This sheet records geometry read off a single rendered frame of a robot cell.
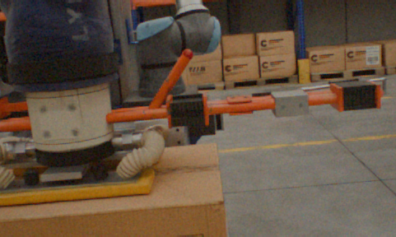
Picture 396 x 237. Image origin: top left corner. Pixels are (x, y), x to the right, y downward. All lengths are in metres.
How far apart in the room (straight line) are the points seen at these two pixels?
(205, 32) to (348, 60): 7.05
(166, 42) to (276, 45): 6.77
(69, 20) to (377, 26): 9.19
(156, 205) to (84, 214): 0.13
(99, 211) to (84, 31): 0.34
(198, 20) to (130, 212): 0.81
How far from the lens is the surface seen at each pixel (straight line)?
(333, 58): 8.43
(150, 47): 1.48
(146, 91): 1.49
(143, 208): 0.89
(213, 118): 1.63
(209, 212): 0.89
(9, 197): 1.01
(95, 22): 0.99
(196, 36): 1.52
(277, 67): 8.24
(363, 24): 9.88
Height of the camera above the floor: 1.27
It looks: 12 degrees down
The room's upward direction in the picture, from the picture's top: 6 degrees counter-clockwise
